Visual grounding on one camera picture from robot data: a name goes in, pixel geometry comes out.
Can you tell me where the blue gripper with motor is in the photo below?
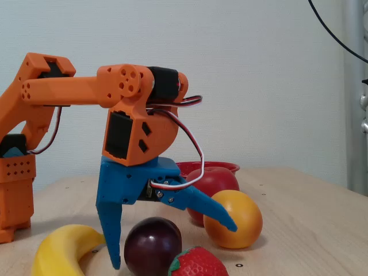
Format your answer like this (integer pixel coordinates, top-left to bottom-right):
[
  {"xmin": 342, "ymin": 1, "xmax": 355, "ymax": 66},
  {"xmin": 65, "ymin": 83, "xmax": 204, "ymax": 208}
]
[{"xmin": 95, "ymin": 156, "xmax": 239, "ymax": 270}]

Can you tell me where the dark purple plum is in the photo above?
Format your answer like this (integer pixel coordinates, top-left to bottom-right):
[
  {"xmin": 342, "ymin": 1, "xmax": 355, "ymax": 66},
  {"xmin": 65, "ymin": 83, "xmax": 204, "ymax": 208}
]
[{"xmin": 124, "ymin": 216, "xmax": 183, "ymax": 276}]

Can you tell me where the orange robot base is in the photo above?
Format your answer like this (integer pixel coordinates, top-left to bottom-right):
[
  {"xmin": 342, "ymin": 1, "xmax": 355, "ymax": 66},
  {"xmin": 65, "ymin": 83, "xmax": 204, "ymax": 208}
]
[{"xmin": 0, "ymin": 145, "xmax": 37, "ymax": 244}]

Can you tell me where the red speckled enamel bowl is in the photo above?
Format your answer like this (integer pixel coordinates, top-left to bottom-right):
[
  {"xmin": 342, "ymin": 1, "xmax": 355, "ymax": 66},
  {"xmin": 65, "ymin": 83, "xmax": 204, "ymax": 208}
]
[{"xmin": 175, "ymin": 161, "xmax": 242, "ymax": 178}]

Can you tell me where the red plastic strawberry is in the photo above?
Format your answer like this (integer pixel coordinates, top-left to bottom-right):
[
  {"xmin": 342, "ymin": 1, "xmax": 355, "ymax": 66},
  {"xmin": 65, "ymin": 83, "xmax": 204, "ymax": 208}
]
[{"xmin": 167, "ymin": 246, "xmax": 230, "ymax": 276}]

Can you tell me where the red plastic apple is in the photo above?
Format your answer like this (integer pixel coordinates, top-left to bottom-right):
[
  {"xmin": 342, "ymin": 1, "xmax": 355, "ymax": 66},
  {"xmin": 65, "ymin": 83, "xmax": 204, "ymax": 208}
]
[{"xmin": 186, "ymin": 166, "xmax": 240, "ymax": 228}]

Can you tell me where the yellow orange peach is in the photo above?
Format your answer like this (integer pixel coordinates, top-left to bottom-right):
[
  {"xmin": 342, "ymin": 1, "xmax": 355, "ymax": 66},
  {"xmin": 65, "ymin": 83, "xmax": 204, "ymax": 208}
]
[{"xmin": 203, "ymin": 189, "xmax": 264, "ymax": 250}]

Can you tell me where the yellow plastic banana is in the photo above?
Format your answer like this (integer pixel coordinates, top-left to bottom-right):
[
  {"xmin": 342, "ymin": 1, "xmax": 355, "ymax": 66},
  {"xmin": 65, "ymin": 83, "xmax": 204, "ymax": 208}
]
[{"xmin": 30, "ymin": 224, "xmax": 107, "ymax": 276}]

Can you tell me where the grey metal pole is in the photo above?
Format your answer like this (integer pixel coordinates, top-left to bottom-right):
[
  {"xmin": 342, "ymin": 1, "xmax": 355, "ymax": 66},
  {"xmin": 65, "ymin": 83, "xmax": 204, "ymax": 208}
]
[{"xmin": 343, "ymin": 0, "xmax": 368, "ymax": 198}]

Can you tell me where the silver metal knob fitting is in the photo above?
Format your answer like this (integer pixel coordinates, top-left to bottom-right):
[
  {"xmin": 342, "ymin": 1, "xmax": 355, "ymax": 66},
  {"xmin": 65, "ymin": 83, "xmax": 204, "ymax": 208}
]
[{"xmin": 359, "ymin": 92, "xmax": 368, "ymax": 135}]

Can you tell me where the white red black gripper wire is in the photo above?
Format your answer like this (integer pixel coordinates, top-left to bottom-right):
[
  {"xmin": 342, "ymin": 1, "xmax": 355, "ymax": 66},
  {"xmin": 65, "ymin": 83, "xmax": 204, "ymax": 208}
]
[{"xmin": 145, "ymin": 95, "xmax": 206, "ymax": 191}]

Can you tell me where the white red black arm wire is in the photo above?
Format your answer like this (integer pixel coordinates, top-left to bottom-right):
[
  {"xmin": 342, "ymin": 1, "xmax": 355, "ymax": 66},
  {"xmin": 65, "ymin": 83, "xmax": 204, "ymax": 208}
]
[{"xmin": 28, "ymin": 105, "xmax": 63, "ymax": 155}]

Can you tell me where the thin black hanging cable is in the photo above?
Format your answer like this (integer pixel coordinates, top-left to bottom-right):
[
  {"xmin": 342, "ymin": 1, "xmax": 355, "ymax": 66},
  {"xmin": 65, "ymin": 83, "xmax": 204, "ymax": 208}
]
[{"xmin": 308, "ymin": 0, "xmax": 368, "ymax": 64}]

